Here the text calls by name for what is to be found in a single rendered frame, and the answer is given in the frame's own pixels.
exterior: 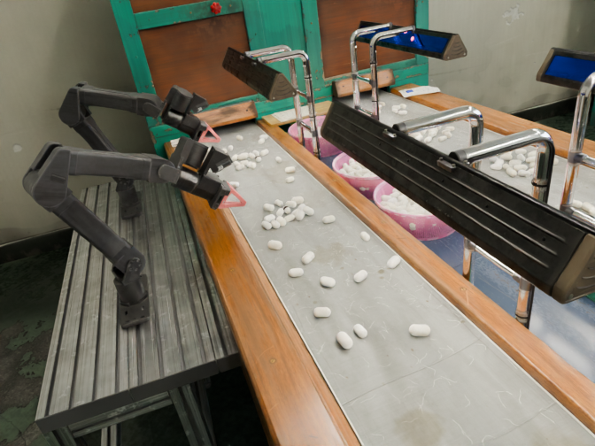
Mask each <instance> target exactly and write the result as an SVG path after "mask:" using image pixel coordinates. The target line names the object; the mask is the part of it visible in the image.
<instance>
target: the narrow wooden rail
mask: <svg viewBox="0 0 595 446"><path fill-rule="evenodd" d="M257 124H258V126H259V127H260V128H261V129H262V130H263V131H264V132H265V133H266V134H267V135H269V136H270V137H271V138H272V139H273V140H274V141H275V142H276V143H277V144H278V145H280V146H281V147H282V148H283V149H284V150H285V151H286V152H287V153H288V154H289V155H291V156H292V157H293V158H294V159H295V160H296V161H297V162H298V163H299V164H300V165H301V166H303V167H304V168H305V169H306V171H307V172H309V173H310V174H311V175H312V176H313V177H314V178H315V179H316V180H317V181H318V182H319V183H320V184H321V185H323V186H324V187H325V188H326V189H327V190H328V191H329V192H330V193H331V194H332V195H334V196H335V197H336V198H337V199H338V200H339V201H340V202H341V203H342V204H344V205H345V206H346V207H347V208H348V209H349V210H350V211H351V212H352V213H353V214H354V215H356V216H357V217H358V218H359V219H360V220H361V221H362V222H363V223H364V224H365V225H367V226H368V227H369V228H370V229H371V230H372V231H373V232H374V233H375V234H376V235H378V236H379V237H380V238H381V239H382V240H383V241H384V242H385V243H386V244H388V245H389V246H390V247H391V248H392V249H393V250H394V251H395V252H396V253H397V254H399V256H401V257H402V258H403V259H404V260H405V261H406V262H407V264H409V265H410V266H411V267H412V268H413V269H414V270H415V271H416V272H417V273H418V274H420V275H421V276H422V277H423V278H424V279H425V280H426V281H427V282H428V283H429V284H431V285H432V286H433V287H434V288H435V289H436V290H437V291H438V292H439V293H440V294H442V295H443V296H444V297H445V298H446V299H447V300H448V301H449V302H450V303H451V304H453V305H454V306H455V307H456V308H457V309H458V310H459V311H460V312H461V313H462V314H464V315H465V316H466V317H467V318H468V319H469V320H470V321H471V322H472V323H473V324H475V325H476V326H477V327H478V328H479V329H480V330H481V331H482V332H483V333H484V334H486V335H487V336H488V337H489V338H490V339H491V340H492V341H493V342H494V343H496V344H497V345H498V346H499V347H500V348H501V349H502V350H503V351H504V352H505V353H506V354H507V355H508V356H509V357H510V358H511V359H512V360H513V361H514V362H515V363H516V364H518V365H519V366H520V367H521V368H522V369H523V370H524V371H525V372H526V373H528V374H529V375H530V376H531V377H532V378H533V379H534V380H535V381H536V382H537V383H539V384H540V385H541V386H542V387H543V388H544V389H545V390H546V391H547V392H548V393H550V394H551V395H552V396H553V397H554V398H555V399H556V400H557V401H558V402H559V403H560V404H562V405H563V406H564V407H565V408H566V409H567V410H568V411H569V412H570V413H572V414H573V415H574V416H575V417H576V418H577V419H578V420H579V421H580V422H581V423H583V424H584V425H585V426H586V427H587V428H588V429H589V430H590V431H591V432H592V433H594V434H595V384H594V383H593V382H592V381H591V380H589V379H588V378H587V377H585V376H584V375H583V374H582V373H580V372H579V371H577V370H576V369H575V368H574V367H573V366H572V365H570V364H569V363H567V362H566V361H565V360H564V359H563V358H562V357H561V356H559V355H558V354H557V353H556V352H555V351H554V350H552V349H551V348H550V347H549V346H548V345H546V344H545V343H544V342H542V341H541V340H540V339H539V338H538V337H536V336H535V335H534V334H532V333H531V332H530V331H529V330H528V329H527V328H526V327H525V326H523V325H522V324H521V323H520V322H518V321H517V320H516V319H515V318H513V317H512V316H511V315H510V314H508V313H507V312H506V311H504V310H503V309H502V308H501V307H500V306H498V305H497V304H496V303H494V302H493V301H492V300H491V299H490V298H489V297H487V296H486V295H485V294H484V293H483V292H482V291H480V290H479V289H478V288H477V287H475V286H474V285H473V284H472V283H470V282H469V281H468V280H466V279H465V278H464V277H463V276H462V275H460V274H459V273H458V272H456V271H455V270H454V269H453V268H451V267H450V266H449V265H448V264H446V263H445V262H444V261H443V260H442V259H441V258H440V257H439V256H437V255H436V254H435V253H434V252H432V251H431V250H430V249H428V248H427V247H426V246H425V245H424V244H422V243H421V242H420V241H418V240H417V239H416V238H415V237H413V236H412V235H411V234H410V233H408V232H407V231H406V230H405V229H404V228H402V226H400V225H399V224H398V223H397V222H396V221H394V220H393V219H392V218H390V217H389V216H388V215H387V214H386V213H384V212H383V211H382V210H380V209H379V208H378V207H377V206H375V205H374V204H373V203H372V202H370V201H369V200H368V199H367V198H365V197H364V196H363V195H361V194H360V192H359V191H358V190H356V189H355V188H354V187H352V186H351V185H350V184H349V183H347V182H346V181H345V180H344V179H342V178H341V177H340V176H339V175H337V174H336V173H335V172H333V171H332V170H331V169H330V168H329V167H327V166H326V165H325V164H323V163H322V162H321V161H320V160H319V159H318V158H316V157H315V156H314V155H313V154H312V153H311V152H309V151H308V150H307V149H306V148H304V147H303V146H302V145H301V144H299V143H298V142H297V141H296V140H294V139H293V138H292V137H291V136H289V135H288V134H287V133H285V132H284V131H283V130H282V129H281V128H279V127H278V126H277V127H270V126H269V125H268V124H267V123H266V122H265V121H264V120H263V119H259V120H257Z"/></svg>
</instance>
